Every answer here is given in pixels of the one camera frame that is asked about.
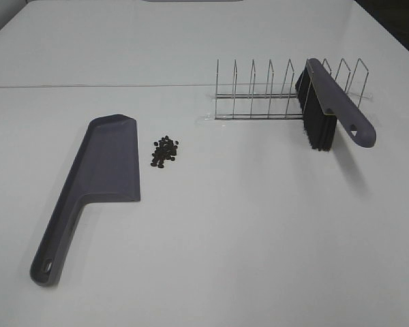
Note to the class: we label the pile of coffee beans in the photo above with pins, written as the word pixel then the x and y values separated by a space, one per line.
pixel 165 150

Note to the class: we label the purple grey plastic dustpan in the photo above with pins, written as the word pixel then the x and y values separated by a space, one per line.
pixel 105 169

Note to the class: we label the purple brush with black bristles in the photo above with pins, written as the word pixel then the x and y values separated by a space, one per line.
pixel 324 104

